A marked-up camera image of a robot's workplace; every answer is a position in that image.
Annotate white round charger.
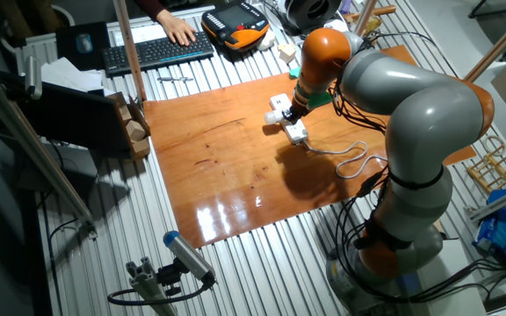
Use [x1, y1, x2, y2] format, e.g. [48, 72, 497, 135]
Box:
[322, 19, 349, 32]

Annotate brown wooden post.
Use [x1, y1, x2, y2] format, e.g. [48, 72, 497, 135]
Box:
[463, 2, 506, 83]
[112, 0, 148, 104]

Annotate long aluminium beam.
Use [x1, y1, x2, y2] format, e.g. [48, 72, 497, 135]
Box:
[0, 61, 98, 241]

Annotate wooden dowel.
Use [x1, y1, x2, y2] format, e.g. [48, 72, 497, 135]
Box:
[343, 4, 398, 24]

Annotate white polyhedron block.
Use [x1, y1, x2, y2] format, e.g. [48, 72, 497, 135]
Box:
[278, 42, 298, 65]

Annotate bystander hand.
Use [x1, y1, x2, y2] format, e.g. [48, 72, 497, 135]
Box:
[155, 9, 198, 47]

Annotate black computer keyboard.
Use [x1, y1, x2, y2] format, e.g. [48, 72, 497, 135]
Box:
[101, 30, 215, 76]

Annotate orange black teach pendant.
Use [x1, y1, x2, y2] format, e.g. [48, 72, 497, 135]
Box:
[200, 0, 271, 53]

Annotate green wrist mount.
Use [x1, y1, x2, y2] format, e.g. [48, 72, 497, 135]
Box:
[307, 90, 335, 111]

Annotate bystander forearm dark sleeve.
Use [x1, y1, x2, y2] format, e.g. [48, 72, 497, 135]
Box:
[133, 0, 169, 22]

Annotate wooden rack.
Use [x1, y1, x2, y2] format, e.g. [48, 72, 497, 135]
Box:
[466, 134, 506, 195]

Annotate white crumpled papers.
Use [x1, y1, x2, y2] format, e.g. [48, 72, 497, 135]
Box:
[40, 56, 105, 96]

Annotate white power strip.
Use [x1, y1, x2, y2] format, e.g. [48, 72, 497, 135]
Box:
[269, 93, 310, 146]

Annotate short aluminium bar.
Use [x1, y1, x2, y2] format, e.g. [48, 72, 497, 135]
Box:
[463, 179, 506, 223]

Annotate brown cardboard box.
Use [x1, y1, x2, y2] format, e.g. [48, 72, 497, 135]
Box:
[105, 90, 152, 162]

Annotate grey computer mouse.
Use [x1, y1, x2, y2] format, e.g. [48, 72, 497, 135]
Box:
[75, 32, 94, 55]

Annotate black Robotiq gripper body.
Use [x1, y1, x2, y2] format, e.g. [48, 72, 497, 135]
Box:
[288, 99, 312, 120]

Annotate silver camera with blue cap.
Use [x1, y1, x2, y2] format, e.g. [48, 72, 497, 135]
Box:
[163, 230, 217, 286]

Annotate black camera cable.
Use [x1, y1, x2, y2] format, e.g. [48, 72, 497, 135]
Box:
[106, 280, 213, 307]

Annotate white bulb holder with bulb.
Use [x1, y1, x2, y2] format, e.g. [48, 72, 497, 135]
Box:
[264, 107, 293, 128]

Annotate black monitor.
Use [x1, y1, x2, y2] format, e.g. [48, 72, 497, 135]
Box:
[0, 69, 125, 154]

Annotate black round spool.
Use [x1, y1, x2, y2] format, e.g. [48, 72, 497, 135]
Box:
[284, 0, 343, 32]

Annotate black mouse pad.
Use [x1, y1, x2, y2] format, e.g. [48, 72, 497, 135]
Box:
[54, 20, 112, 72]

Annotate aluminium profile camera mount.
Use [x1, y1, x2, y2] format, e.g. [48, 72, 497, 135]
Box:
[125, 256, 179, 316]

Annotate white flat sheet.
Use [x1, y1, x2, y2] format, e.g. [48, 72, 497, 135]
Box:
[112, 19, 189, 47]

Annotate silver metal post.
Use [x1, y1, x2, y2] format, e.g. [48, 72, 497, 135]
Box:
[352, 0, 380, 39]

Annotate orange wooden board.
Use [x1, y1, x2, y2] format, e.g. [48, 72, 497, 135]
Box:
[141, 43, 478, 250]

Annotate white round object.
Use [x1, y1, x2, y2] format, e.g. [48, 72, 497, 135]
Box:
[256, 29, 277, 52]

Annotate silver camera on beam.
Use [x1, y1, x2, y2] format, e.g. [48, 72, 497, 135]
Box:
[23, 54, 44, 101]

